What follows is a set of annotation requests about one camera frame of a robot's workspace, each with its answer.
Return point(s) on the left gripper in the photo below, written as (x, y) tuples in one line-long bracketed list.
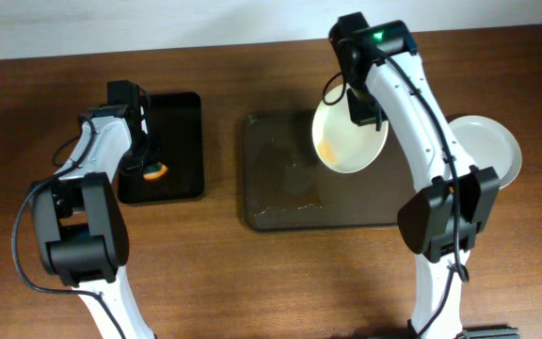
[(146, 156)]

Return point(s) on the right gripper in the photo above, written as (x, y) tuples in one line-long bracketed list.
[(363, 111)]

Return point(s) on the white plate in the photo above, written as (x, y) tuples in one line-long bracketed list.
[(340, 144)]

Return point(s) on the green orange sponge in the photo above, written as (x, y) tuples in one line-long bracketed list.
[(154, 171)]

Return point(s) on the pale blue plate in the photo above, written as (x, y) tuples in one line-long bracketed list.
[(490, 144)]

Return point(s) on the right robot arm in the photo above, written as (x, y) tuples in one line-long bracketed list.
[(453, 197)]

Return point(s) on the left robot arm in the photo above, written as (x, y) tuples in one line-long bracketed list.
[(81, 234)]

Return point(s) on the black small tray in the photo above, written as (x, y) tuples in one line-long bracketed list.
[(177, 125)]

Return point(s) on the dark brown serving tray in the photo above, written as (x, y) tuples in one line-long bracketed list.
[(285, 187)]

